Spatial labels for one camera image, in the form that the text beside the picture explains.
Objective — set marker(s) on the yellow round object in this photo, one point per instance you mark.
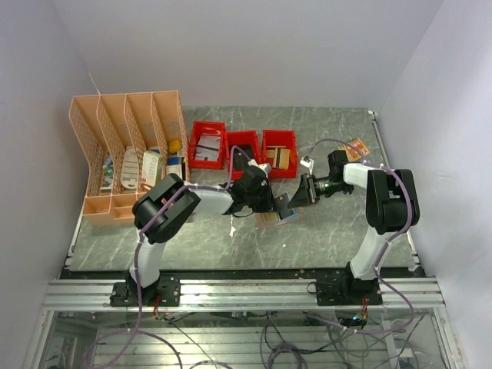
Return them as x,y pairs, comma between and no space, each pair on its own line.
174,146

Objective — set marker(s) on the red plastic bin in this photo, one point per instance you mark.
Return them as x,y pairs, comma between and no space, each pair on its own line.
214,128
241,147
286,138

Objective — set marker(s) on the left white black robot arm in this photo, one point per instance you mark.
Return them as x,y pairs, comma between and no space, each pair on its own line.
160,214

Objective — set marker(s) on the white oval package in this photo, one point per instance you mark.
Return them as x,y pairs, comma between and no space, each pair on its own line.
129,169

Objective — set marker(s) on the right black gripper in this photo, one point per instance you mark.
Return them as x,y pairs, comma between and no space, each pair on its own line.
306,193

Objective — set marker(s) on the black VIP card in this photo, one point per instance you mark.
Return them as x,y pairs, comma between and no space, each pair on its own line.
283,211

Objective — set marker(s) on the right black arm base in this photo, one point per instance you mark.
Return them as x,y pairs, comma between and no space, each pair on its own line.
340,288

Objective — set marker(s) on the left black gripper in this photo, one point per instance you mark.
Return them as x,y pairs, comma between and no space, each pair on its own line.
268,204

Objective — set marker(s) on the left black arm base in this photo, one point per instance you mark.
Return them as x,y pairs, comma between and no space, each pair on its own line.
162,293

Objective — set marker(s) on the orange spiral notepad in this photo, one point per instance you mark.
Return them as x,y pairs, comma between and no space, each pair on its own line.
356,149

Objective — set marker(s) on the gold cards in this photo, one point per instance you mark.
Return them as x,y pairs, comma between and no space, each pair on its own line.
279,156

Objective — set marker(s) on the gold VIP card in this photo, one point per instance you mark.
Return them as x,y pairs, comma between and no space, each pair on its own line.
270,218

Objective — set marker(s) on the brown leather card holder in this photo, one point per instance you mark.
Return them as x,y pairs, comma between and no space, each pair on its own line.
297,218

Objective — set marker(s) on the pink mesh desk organizer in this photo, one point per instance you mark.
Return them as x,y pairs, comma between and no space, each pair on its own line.
114,132

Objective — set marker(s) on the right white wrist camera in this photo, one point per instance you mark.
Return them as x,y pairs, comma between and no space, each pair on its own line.
308,163

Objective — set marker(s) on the white green box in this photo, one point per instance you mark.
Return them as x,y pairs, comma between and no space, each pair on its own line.
151,168

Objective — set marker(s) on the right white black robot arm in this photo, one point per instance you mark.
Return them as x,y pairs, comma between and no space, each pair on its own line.
391,208

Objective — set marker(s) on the white black cards stack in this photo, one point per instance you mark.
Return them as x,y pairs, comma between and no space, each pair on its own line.
208,148

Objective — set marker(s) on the aluminium frame rails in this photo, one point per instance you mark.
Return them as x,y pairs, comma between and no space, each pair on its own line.
93,295

